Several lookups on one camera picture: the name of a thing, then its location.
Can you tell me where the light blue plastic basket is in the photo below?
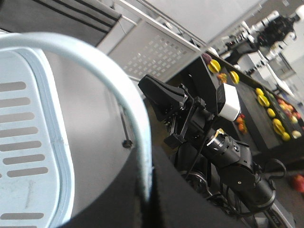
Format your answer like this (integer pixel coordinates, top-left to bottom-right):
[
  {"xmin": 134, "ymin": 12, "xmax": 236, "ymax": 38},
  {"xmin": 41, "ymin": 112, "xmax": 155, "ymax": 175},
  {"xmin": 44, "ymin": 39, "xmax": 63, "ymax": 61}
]
[{"xmin": 0, "ymin": 32, "xmax": 152, "ymax": 228}]

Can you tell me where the dark wooden table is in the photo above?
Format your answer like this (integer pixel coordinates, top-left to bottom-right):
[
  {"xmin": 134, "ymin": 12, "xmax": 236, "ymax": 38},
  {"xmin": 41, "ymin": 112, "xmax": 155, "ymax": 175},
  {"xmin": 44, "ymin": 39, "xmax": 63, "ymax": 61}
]
[{"xmin": 180, "ymin": 57, "xmax": 304, "ymax": 164}]

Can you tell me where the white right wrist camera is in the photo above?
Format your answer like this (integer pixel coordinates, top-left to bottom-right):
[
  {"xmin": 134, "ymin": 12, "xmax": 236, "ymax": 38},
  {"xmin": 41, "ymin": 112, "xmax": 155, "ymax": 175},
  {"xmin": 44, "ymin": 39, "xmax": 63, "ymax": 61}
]
[{"xmin": 216, "ymin": 83, "xmax": 241, "ymax": 122}]

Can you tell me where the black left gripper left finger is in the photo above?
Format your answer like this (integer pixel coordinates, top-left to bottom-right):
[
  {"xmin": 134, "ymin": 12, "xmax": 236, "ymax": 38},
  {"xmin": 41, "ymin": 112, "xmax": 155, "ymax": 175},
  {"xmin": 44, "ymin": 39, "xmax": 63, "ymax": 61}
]
[{"xmin": 59, "ymin": 144, "xmax": 148, "ymax": 228}]

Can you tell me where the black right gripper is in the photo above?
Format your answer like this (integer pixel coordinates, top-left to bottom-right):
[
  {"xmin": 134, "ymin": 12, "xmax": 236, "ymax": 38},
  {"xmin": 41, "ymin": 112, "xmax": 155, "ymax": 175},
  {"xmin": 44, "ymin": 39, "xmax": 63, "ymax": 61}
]
[{"xmin": 138, "ymin": 75, "xmax": 217, "ymax": 149}]

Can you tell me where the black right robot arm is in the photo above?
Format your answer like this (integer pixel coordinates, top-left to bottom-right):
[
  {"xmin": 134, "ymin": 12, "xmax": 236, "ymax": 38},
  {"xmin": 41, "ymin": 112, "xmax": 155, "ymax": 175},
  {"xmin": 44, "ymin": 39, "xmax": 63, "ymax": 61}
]
[{"xmin": 138, "ymin": 75, "xmax": 276, "ymax": 213}]

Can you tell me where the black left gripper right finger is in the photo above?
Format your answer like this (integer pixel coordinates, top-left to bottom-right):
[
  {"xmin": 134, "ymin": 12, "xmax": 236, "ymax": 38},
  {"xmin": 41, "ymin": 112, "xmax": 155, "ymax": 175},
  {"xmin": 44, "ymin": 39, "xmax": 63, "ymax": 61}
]
[{"xmin": 150, "ymin": 146, "xmax": 245, "ymax": 228}]

